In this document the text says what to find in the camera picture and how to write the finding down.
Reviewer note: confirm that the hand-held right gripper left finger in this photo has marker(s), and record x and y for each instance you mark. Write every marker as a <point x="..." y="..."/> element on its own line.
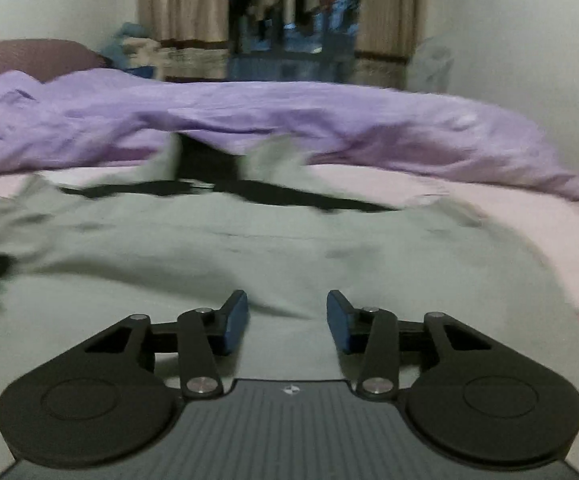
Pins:
<point x="234" y="325"/>

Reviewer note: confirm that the glass balcony door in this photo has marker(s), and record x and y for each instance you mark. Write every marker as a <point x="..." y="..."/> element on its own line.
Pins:
<point x="289" y="60"/>

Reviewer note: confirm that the standing fan with white cover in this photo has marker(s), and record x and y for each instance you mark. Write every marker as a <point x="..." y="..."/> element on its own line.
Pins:
<point x="432" y="67"/>

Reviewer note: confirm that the maroon padded headboard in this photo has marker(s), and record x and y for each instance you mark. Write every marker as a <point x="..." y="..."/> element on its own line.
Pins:
<point x="34" y="57"/>

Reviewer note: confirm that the pile of blue white clothes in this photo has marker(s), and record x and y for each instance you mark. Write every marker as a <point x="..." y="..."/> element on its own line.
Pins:
<point x="132" y="50"/>

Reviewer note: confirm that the pink printed bed sheet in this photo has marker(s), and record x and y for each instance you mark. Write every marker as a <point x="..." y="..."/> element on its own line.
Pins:
<point x="544" y="230"/>

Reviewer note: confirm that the purple duvet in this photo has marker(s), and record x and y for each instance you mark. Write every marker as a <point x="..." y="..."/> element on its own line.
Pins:
<point x="119" y="120"/>

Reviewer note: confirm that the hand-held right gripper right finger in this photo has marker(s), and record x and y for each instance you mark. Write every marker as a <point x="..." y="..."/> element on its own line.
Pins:
<point x="340" y="322"/>

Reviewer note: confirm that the beige patterned curtain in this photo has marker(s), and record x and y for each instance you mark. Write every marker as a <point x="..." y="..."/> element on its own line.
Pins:
<point x="182" y="5"/>
<point x="392" y="15"/>

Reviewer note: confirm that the grey and black jacket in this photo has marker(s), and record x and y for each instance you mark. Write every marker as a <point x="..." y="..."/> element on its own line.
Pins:
<point x="269" y="245"/>

